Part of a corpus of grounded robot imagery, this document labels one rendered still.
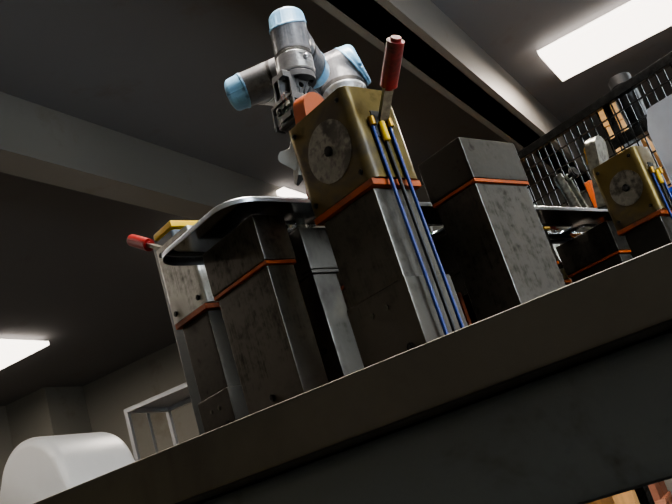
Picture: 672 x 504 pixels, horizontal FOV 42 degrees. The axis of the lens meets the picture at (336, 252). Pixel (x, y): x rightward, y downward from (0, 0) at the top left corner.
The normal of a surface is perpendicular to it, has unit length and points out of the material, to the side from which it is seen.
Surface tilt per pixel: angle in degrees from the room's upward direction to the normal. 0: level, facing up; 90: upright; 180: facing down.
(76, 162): 90
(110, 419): 90
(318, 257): 90
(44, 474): 90
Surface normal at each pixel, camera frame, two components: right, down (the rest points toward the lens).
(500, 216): 0.61, -0.41
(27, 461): -0.50, -0.12
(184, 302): -0.74, 0.01
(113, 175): 0.82, -0.40
